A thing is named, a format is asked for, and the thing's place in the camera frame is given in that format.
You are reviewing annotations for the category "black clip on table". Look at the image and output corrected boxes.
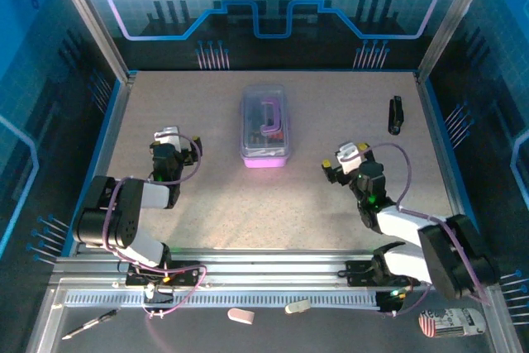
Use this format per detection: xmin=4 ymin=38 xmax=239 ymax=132
xmin=387 ymin=95 xmax=405 ymax=136

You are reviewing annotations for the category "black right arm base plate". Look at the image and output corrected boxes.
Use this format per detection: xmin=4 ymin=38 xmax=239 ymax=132
xmin=345 ymin=260 xmax=422 ymax=288

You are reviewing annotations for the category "slotted cable duct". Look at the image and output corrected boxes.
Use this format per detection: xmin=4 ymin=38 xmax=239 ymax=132
xmin=64 ymin=289 xmax=381 ymax=309

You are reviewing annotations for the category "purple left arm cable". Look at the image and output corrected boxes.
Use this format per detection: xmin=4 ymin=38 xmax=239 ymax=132
xmin=101 ymin=132 xmax=207 ymax=320

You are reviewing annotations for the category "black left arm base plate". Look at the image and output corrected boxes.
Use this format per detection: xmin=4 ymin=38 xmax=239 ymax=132
xmin=125 ymin=260 xmax=201 ymax=288

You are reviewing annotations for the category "purple box handle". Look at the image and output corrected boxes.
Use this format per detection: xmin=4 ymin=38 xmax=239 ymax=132
xmin=259 ymin=97 xmax=283 ymax=135

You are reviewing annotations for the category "white eraser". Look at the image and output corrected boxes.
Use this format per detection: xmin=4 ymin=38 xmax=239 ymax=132
xmin=284 ymin=299 xmax=311 ymax=315

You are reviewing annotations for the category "black pen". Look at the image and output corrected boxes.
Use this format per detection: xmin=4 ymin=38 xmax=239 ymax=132
xmin=61 ymin=308 xmax=119 ymax=341

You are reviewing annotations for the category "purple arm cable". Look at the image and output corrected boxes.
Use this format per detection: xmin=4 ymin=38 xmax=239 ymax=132
xmin=350 ymin=142 xmax=493 ymax=317
xmin=101 ymin=132 xmax=207 ymax=320

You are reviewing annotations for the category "aluminium front frame rail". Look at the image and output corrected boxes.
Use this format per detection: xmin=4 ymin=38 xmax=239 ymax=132
xmin=48 ymin=247 xmax=497 ymax=293

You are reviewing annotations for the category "purple tool box base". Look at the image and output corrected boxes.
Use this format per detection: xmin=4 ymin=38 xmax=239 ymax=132
xmin=239 ymin=84 xmax=290 ymax=169

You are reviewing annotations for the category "aluminium frame post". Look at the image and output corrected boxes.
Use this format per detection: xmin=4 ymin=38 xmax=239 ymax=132
xmin=48 ymin=0 xmax=137 ymax=84
xmin=417 ymin=0 xmax=497 ymax=81

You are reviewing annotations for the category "pink eraser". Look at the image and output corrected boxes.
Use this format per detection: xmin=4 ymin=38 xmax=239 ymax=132
xmin=227 ymin=308 xmax=255 ymax=325

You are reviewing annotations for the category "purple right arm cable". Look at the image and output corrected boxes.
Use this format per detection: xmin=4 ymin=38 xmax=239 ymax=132
xmin=350 ymin=142 xmax=493 ymax=317

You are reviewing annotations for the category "aluminium side rail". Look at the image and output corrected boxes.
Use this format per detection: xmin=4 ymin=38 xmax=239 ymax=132
xmin=65 ymin=71 xmax=138 ymax=255
xmin=414 ymin=71 xmax=472 ymax=222

